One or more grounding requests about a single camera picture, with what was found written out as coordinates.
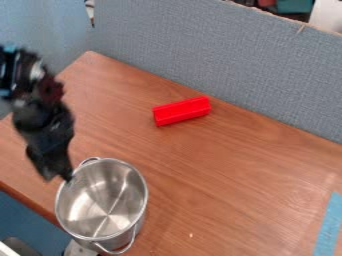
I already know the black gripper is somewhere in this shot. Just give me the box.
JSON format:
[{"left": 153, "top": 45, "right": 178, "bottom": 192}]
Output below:
[{"left": 12, "top": 75, "right": 74, "bottom": 182}]

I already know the red rectangular block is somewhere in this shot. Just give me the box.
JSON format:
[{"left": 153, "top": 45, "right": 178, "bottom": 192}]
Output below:
[{"left": 153, "top": 96, "right": 211, "bottom": 126}]

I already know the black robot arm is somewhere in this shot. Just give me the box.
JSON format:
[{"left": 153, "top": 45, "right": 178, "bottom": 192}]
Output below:
[{"left": 0, "top": 44, "right": 75, "bottom": 182}]

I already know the metal pot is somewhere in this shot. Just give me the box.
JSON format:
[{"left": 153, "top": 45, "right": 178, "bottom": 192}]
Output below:
[{"left": 55, "top": 157, "right": 149, "bottom": 256}]

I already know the grey fabric partition panel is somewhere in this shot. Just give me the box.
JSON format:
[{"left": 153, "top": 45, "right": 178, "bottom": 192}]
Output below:
[{"left": 92, "top": 0, "right": 342, "bottom": 144}]

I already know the blue tape strip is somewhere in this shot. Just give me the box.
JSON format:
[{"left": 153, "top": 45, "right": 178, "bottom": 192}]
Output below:
[{"left": 313, "top": 192, "right": 342, "bottom": 256}]

